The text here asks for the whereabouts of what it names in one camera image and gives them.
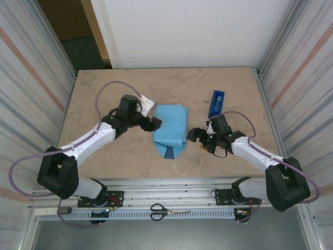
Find blue cloth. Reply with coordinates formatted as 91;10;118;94
152;104;189;160

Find blue tape dispenser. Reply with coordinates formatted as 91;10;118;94
208;90;226;119

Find small electronics board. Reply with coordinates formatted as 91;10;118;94
234;208;252;222
89;207;117;222

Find brown wooden door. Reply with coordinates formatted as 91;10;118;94
38;0;93;42

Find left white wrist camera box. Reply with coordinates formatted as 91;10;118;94
139;95;157;117

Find aluminium rail frame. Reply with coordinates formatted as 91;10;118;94
27;178;312;210

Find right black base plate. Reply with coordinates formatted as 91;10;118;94
214;189;261;206

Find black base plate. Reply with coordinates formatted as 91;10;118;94
214;189;261;206
77;190;124;208

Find aluminium side rail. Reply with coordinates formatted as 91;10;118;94
251;67;296;185

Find black handled scissors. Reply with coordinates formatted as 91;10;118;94
150;203;192;222

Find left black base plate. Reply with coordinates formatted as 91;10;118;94
77;190;124;208

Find slotted grey cable duct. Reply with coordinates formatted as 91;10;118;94
33;208;237;221

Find wooden door frame post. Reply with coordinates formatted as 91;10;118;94
80;0;113;65

